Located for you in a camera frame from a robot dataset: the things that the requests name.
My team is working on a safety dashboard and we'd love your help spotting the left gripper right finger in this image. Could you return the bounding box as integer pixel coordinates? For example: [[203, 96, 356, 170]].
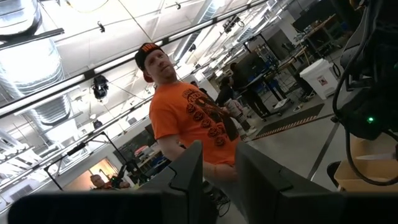
[[235, 141, 342, 224]]

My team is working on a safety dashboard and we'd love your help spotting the black striped floor mat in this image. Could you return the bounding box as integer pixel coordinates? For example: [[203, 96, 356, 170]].
[[253, 103, 326, 141]]

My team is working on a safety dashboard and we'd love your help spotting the black table clamp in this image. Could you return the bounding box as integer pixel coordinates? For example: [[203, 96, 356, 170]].
[[326, 160, 343, 189]]

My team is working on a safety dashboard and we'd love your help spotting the silver round ventilation duct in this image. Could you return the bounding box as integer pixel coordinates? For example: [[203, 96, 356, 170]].
[[0, 0, 74, 125]]

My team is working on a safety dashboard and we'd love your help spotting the black background table frame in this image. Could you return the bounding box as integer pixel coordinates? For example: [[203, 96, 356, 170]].
[[43, 130, 131, 190]]

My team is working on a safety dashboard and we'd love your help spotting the person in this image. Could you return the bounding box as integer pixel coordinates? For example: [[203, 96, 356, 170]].
[[134, 42, 242, 184], [229, 62, 271, 121], [90, 174, 131, 190], [215, 76, 237, 106]]

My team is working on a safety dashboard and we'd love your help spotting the black ceiling camera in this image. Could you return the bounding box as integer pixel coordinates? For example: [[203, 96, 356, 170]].
[[222, 14, 246, 34], [91, 74, 110, 101]]

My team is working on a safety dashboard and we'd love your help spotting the black standing desk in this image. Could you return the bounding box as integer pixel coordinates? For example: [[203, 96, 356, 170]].
[[245, 67, 299, 121]]

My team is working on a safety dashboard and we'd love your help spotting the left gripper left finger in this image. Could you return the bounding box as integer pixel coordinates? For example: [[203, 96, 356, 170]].
[[139, 140, 205, 224]]

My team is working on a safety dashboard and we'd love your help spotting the white trash bin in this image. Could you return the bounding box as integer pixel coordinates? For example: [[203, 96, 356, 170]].
[[298, 58, 340, 100]]

